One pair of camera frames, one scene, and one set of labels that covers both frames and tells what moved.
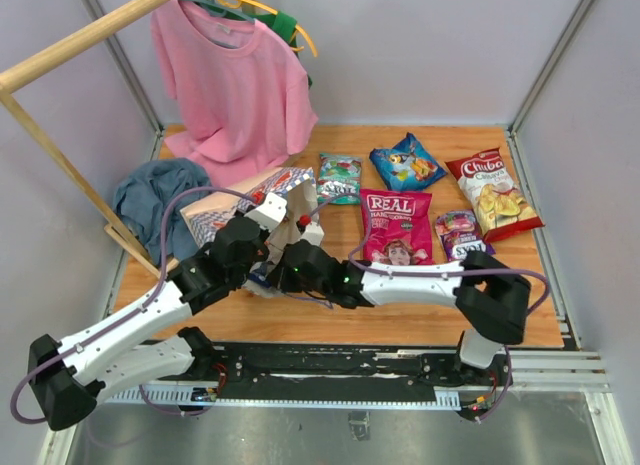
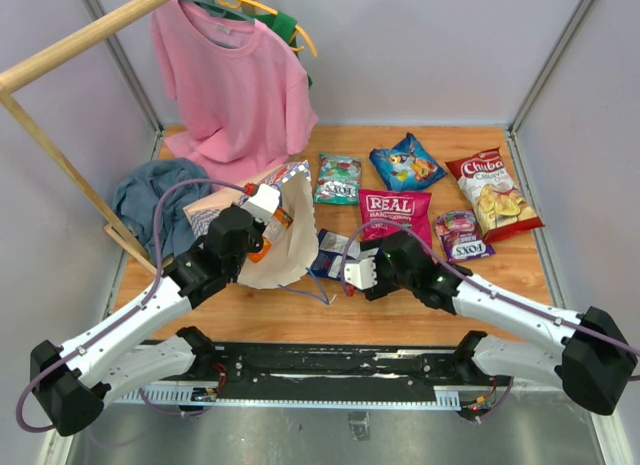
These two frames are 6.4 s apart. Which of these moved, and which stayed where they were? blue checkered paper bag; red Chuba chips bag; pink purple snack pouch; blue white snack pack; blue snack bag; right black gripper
Moved: right black gripper; blue white snack pack
Stayed: pink purple snack pouch; blue checkered paper bag; blue snack bag; red Chuba chips bag
